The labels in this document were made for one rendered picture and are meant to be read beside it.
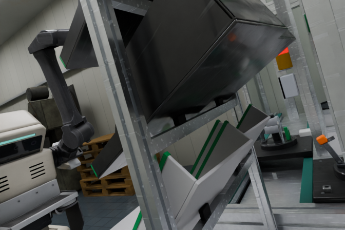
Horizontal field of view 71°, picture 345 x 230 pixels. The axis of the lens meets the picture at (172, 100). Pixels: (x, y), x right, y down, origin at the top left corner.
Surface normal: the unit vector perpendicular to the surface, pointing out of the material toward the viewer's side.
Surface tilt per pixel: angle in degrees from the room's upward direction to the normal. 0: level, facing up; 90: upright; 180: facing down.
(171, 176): 90
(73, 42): 90
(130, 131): 90
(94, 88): 90
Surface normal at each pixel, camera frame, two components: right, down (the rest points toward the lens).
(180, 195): -0.63, 0.18
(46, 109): 0.75, -0.18
